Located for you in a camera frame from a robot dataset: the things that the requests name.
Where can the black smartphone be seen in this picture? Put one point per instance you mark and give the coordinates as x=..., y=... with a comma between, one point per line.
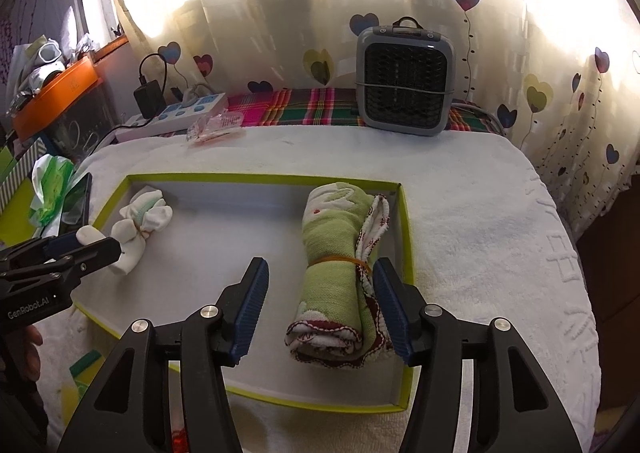
x=76, y=206

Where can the white power strip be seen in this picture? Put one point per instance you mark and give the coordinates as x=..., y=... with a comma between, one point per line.
x=174, y=118

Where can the grey portable fan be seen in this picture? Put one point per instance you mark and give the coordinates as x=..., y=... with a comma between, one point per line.
x=404, y=78

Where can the yellow-green shallow box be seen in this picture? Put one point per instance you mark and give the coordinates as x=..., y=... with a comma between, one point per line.
x=222, y=221

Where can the white towel cover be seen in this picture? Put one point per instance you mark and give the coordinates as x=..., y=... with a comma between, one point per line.
x=488, y=243

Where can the orange tray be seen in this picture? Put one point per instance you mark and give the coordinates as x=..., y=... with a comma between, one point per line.
x=53, y=100

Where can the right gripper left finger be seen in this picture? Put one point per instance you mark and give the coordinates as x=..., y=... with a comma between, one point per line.
x=127, y=409

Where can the green tissue pack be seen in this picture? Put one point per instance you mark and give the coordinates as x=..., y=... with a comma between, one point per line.
x=50, y=181

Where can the yellow green sponge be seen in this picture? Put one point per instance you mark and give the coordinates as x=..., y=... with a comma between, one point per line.
x=77, y=381

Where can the green towel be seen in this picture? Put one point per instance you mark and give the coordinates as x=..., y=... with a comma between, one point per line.
x=338, y=322

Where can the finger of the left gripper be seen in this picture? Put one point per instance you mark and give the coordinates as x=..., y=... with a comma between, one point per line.
x=45, y=249
x=101, y=254

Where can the plaid colourful cloth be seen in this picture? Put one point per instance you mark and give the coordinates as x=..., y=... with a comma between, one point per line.
x=333, y=107

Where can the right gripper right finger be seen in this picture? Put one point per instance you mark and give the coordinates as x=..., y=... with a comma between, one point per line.
x=514, y=407

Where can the heart pattern curtain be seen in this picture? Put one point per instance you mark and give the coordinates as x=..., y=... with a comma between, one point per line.
x=562, y=76

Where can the person's left hand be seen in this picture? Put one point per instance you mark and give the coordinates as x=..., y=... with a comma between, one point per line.
x=27, y=355

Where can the white cloth bundle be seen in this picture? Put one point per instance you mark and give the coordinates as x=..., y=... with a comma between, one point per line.
x=146, y=213

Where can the black charger adapter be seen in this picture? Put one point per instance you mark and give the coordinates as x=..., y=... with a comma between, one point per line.
x=149, y=95

